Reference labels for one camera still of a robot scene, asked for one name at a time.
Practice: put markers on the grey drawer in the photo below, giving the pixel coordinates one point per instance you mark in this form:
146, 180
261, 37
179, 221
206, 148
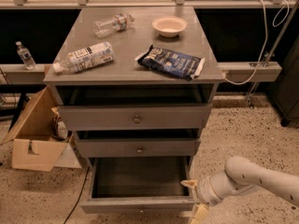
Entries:
95, 108
137, 143
139, 185

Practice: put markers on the grey top drawer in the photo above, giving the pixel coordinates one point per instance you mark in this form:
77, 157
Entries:
95, 108

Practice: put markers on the clear empty water bottle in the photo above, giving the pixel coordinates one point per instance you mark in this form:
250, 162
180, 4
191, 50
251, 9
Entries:
113, 24

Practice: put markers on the white labelled plastic bottle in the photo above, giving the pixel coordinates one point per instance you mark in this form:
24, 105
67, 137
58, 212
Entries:
83, 59

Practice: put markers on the dark grey side cabinet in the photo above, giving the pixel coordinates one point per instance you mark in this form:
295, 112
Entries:
285, 90

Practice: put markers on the open cardboard box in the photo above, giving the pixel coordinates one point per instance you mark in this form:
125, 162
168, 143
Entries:
33, 148

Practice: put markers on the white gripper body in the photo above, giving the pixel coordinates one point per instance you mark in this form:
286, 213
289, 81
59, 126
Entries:
204, 190

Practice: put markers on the grey drawer cabinet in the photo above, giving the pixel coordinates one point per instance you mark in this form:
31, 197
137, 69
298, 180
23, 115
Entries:
128, 44

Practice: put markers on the white paper bowl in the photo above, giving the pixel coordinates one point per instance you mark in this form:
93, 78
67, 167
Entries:
169, 26

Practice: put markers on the grey middle drawer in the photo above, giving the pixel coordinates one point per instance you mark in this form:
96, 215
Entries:
137, 143

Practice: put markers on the metal stand pole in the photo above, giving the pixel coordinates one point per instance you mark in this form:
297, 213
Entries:
261, 63

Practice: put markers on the grey bottom drawer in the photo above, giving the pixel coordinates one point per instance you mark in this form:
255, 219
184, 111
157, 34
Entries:
139, 185

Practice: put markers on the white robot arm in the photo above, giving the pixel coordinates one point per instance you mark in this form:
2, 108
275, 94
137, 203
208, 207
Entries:
239, 177

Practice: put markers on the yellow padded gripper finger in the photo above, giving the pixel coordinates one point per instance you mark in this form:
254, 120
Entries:
199, 213
191, 184

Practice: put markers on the small standing water bottle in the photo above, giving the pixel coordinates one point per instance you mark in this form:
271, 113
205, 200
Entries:
25, 56

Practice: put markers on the blue chip bag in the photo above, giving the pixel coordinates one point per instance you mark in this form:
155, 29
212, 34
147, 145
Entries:
173, 63

